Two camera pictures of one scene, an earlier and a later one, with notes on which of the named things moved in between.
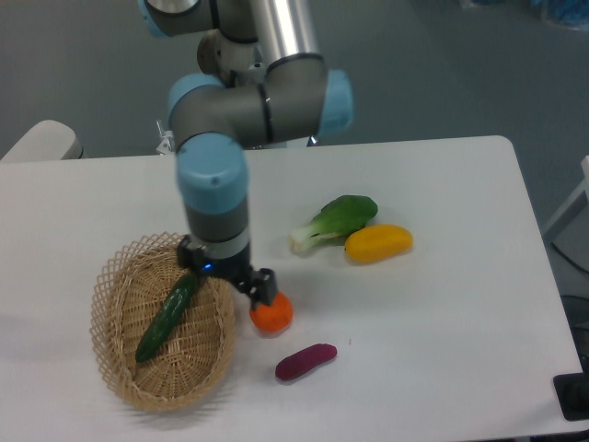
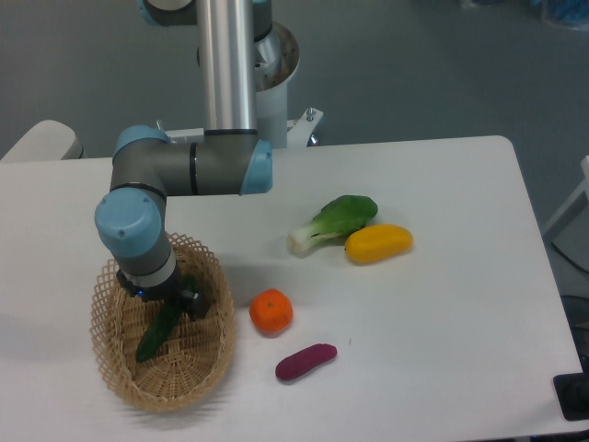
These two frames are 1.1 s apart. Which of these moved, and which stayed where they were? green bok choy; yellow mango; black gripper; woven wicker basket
Moved: black gripper
Stayed: yellow mango; green bok choy; woven wicker basket
